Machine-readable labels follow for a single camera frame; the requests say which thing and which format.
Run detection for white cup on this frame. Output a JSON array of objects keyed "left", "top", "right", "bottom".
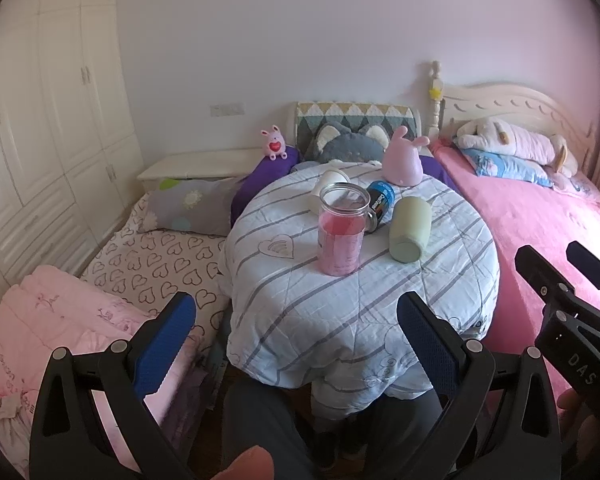
[{"left": 311, "top": 169, "right": 351, "bottom": 216}]

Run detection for cream nightstand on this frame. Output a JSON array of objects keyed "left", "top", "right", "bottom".
[{"left": 136, "top": 147, "right": 273, "bottom": 182}]

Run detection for pink bunny plush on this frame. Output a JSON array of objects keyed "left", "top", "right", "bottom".
[{"left": 381, "top": 127, "right": 431, "bottom": 189}]

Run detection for person's left hand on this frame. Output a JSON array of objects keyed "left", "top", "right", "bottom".
[{"left": 223, "top": 447, "right": 275, "bottom": 480}]

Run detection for heart print bed sheet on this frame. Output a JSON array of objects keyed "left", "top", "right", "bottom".
[{"left": 79, "top": 192, "right": 233, "bottom": 356}]

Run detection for blue printed pillow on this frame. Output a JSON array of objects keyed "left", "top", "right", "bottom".
[{"left": 461, "top": 147, "right": 557, "bottom": 188}]

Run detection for grey cat pillow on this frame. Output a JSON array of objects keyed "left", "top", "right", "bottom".
[{"left": 304, "top": 122, "right": 387, "bottom": 166}]

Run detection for striped white quilt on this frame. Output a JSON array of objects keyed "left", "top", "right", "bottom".
[{"left": 218, "top": 159, "right": 502, "bottom": 420}]

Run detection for cream wardrobe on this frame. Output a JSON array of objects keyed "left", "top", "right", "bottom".
[{"left": 0, "top": 0, "right": 147, "bottom": 318}]

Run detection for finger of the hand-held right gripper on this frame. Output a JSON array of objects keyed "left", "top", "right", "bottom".
[
  {"left": 565, "top": 240, "right": 600, "bottom": 294},
  {"left": 514, "top": 244, "right": 590, "bottom": 307}
]

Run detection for blue can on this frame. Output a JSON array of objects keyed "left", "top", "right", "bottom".
[{"left": 364, "top": 180, "right": 397, "bottom": 234}]

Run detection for pink bedspread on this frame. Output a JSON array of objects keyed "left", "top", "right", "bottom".
[{"left": 426, "top": 138, "right": 600, "bottom": 413}]

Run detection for person's grey trouser legs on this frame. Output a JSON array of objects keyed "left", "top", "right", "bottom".
[{"left": 219, "top": 374, "right": 458, "bottom": 480}]

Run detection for cream wooden bed headboard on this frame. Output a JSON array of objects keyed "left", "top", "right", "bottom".
[{"left": 426, "top": 60, "right": 600, "bottom": 171}]

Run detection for person's right hand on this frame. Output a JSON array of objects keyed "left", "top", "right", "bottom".
[{"left": 555, "top": 388, "right": 600, "bottom": 480}]

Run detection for grey flower pillow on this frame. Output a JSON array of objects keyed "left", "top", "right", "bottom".
[{"left": 137, "top": 176, "right": 247, "bottom": 237}]

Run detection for diamond pattern headboard cover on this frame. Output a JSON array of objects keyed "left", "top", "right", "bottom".
[{"left": 294, "top": 101, "right": 423, "bottom": 148}]

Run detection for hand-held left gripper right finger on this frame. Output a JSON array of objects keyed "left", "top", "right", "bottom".
[{"left": 396, "top": 290, "right": 564, "bottom": 480}]

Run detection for green cup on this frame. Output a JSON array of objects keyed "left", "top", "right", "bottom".
[{"left": 388, "top": 196, "right": 434, "bottom": 265}]

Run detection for folded pink blanket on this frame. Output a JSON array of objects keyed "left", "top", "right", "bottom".
[{"left": 0, "top": 264, "right": 207, "bottom": 480}]

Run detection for long white pink plush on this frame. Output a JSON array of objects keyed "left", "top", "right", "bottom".
[{"left": 453, "top": 116, "right": 579, "bottom": 177}]

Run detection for small pink plush toy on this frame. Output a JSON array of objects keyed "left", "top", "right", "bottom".
[{"left": 260, "top": 124, "right": 289, "bottom": 162}]

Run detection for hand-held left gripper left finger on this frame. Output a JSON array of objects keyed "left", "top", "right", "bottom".
[{"left": 29, "top": 290, "right": 199, "bottom": 480}]

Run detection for glass mug with pink liquid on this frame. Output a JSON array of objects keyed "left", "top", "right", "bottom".
[{"left": 318, "top": 182, "right": 376, "bottom": 277}]

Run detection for purple cushion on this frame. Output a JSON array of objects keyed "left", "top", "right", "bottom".
[{"left": 229, "top": 144, "right": 302, "bottom": 237}]

